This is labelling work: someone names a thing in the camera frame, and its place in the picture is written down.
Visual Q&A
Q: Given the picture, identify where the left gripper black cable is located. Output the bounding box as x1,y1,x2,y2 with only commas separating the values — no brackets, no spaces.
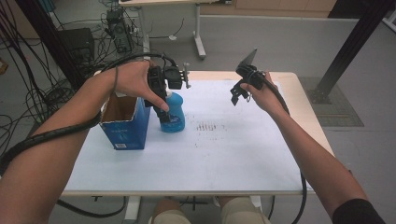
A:
0,51,179,175

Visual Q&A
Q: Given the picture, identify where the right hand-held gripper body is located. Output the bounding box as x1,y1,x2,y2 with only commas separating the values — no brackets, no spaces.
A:
234,48,266,91

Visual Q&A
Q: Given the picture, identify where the person's right hand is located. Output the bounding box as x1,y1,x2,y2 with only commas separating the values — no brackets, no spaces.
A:
240,72,289,117

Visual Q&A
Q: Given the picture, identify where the person's left hand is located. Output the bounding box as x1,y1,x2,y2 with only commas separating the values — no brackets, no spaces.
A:
113,60,171,113

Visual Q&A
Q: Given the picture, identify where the tangle of black cables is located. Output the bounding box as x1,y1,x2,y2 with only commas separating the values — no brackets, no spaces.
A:
0,0,82,151

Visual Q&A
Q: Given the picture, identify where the black box device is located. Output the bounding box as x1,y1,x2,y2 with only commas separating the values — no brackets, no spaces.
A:
58,27,95,62

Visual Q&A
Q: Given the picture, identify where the blue cardboard box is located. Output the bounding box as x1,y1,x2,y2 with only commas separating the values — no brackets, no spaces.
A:
99,92,152,151

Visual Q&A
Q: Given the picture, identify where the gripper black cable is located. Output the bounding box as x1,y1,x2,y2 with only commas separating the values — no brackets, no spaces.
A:
0,51,179,175
257,70,309,224

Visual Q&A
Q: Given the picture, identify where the person's left leg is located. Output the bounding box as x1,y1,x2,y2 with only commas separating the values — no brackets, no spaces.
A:
148,199,192,224

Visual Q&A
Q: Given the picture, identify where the black computer tower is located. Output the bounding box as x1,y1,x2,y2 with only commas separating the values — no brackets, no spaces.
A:
105,7,134,54

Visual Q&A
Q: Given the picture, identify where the white table leg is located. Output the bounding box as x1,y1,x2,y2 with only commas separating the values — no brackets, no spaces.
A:
123,195,142,224

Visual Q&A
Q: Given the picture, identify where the dark floor mat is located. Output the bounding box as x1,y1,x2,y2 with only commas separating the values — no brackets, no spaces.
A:
298,77,365,128

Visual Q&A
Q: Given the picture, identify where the black floor cable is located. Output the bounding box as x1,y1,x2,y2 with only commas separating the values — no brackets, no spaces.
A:
55,195,129,219

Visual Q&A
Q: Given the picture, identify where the blue plastic bottle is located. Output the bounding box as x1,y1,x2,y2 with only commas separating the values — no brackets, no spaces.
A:
159,88,187,134

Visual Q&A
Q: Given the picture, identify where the black sleeve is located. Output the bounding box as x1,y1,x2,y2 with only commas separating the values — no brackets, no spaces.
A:
331,198,388,224

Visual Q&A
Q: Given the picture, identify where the person's right leg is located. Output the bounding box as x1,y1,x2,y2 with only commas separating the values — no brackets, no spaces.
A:
218,196,273,224

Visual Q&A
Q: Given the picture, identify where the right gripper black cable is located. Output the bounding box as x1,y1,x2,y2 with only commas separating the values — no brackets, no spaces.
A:
257,70,309,224

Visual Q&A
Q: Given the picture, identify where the person's leg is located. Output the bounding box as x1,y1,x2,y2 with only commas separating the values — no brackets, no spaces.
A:
148,199,192,224
218,196,273,224

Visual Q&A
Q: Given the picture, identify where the white background desk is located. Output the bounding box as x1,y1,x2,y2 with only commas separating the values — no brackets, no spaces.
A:
118,0,233,61

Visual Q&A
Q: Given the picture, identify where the black metal post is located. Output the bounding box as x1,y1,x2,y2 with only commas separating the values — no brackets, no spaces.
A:
310,0,396,105
14,0,80,91

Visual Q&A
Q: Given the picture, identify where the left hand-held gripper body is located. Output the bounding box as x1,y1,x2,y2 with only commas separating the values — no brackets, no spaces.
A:
144,62,191,108

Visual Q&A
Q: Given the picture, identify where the black wrist band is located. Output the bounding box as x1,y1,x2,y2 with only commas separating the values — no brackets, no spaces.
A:
111,65,120,94

